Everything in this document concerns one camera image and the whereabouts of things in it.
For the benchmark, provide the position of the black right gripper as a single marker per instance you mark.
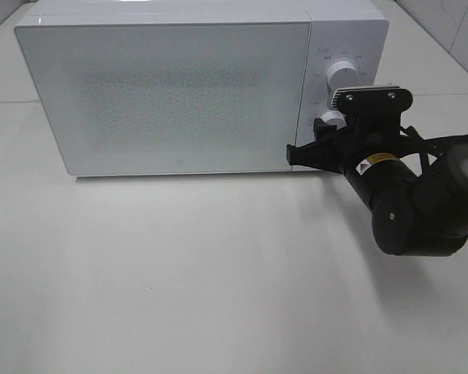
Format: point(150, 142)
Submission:
point(364, 150)

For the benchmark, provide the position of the white microwave oven body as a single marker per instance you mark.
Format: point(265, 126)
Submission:
point(338, 29)

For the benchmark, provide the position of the white microwave knob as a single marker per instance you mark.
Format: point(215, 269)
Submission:
point(342, 72)
point(335, 118)

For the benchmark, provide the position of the white microwave door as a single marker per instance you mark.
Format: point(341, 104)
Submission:
point(169, 99)

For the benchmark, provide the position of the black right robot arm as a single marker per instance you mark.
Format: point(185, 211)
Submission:
point(416, 189)

